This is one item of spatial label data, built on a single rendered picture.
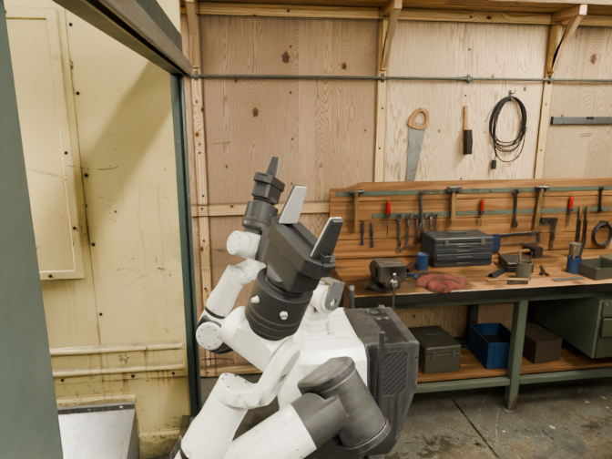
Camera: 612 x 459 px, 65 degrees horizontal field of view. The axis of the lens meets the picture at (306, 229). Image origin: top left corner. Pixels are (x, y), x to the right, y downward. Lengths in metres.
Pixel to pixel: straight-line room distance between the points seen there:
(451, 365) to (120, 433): 2.18
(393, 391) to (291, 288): 0.51
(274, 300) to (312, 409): 0.27
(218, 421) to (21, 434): 0.42
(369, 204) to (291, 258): 2.76
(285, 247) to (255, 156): 2.66
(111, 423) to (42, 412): 1.47
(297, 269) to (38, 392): 0.34
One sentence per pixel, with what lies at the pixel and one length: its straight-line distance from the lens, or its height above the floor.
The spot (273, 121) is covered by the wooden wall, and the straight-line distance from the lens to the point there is 3.31.
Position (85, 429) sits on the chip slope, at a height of 0.82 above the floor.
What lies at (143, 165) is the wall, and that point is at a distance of 1.65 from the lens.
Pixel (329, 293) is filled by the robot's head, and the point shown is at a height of 1.51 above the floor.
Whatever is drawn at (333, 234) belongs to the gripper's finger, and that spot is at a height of 1.72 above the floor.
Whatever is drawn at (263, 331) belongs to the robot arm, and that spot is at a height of 1.57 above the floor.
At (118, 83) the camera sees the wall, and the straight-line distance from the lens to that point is 1.66.
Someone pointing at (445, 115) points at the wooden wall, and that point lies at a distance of 3.61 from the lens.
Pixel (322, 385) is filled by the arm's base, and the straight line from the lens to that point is 0.89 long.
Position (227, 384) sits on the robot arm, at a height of 1.46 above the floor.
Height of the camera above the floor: 1.87
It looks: 13 degrees down
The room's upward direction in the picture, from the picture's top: straight up
